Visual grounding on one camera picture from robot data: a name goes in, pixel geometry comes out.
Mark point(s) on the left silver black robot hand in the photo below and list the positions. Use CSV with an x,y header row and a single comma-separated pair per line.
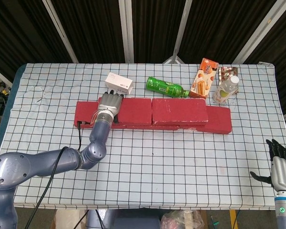
x,y
109,103

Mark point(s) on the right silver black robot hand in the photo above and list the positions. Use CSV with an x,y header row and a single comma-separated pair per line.
x,y
283,174

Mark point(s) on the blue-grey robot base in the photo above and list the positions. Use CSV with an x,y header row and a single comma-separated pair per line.
x,y
133,221

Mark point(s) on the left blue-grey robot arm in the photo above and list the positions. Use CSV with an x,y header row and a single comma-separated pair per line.
x,y
14,167

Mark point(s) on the small white carton box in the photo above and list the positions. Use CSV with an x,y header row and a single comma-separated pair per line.
x,y
118,82

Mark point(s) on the green plastic drink bottle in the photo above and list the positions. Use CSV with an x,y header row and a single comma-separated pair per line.
x,y
162,87

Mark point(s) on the yellow metal leg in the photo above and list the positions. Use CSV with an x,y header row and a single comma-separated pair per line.
x,y
233,220

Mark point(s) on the white black grid tablecloth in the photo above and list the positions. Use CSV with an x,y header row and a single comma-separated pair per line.
x,y
143,167

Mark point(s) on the black pleated backdrop curtain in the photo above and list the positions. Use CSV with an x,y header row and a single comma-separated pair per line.
x,y
97,28

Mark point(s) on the orange snack box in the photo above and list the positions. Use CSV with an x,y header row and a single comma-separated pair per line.
x,y
202,81

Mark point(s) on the clear bottle with pear label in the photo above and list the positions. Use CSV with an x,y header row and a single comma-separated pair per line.
x,y
222,91

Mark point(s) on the clear plastic bag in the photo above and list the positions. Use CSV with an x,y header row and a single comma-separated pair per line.
x,y
181,220

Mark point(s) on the shiny foil snack packet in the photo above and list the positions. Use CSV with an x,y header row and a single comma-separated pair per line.
x,y
226,72

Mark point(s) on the white paper bag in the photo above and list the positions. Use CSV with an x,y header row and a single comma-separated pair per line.
x,y
66,219

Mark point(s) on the white metal frame post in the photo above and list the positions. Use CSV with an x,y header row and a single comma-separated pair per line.
x,y
62,33
256,31
182,23
0,73
126,31

